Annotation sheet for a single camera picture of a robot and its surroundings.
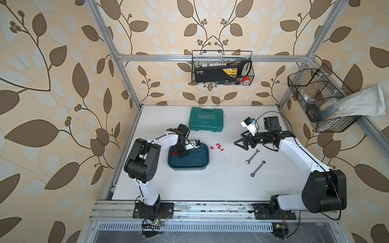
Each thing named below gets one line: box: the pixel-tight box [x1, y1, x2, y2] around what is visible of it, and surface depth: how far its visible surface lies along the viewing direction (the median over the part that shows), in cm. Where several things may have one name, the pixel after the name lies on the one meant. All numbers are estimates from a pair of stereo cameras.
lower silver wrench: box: [250, 160, 266, 178], surface depth 90 cm
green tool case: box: [188, 106, 224, 133], surface depth 110 cm
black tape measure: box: [305, 103, 322, 123], surface depth 66 cm
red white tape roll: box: [242, 76, 251, 86], surface depth 89 cm
